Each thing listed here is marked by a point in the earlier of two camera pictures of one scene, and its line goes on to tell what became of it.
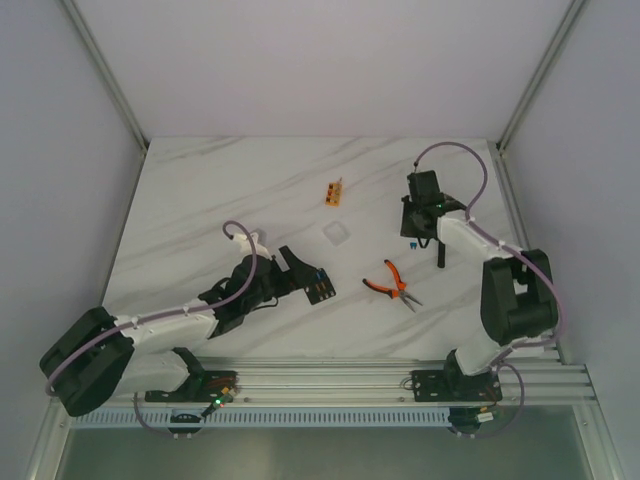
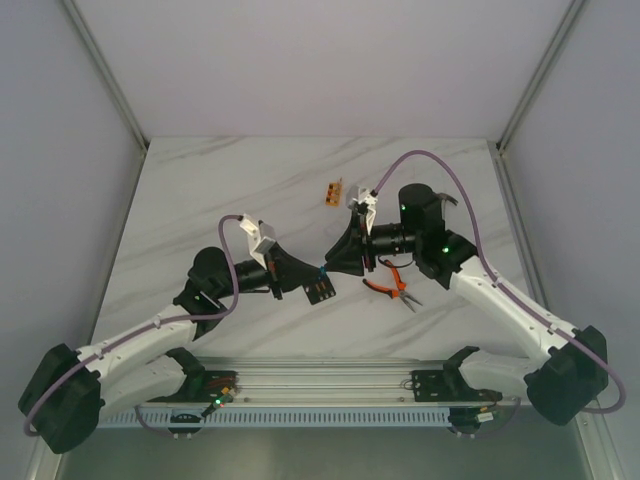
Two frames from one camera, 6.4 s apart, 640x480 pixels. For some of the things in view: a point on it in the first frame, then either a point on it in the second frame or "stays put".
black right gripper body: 408,221 to 362,243
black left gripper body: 293,275 stays put
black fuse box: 321,289 stays put
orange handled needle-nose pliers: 397,293 stays put
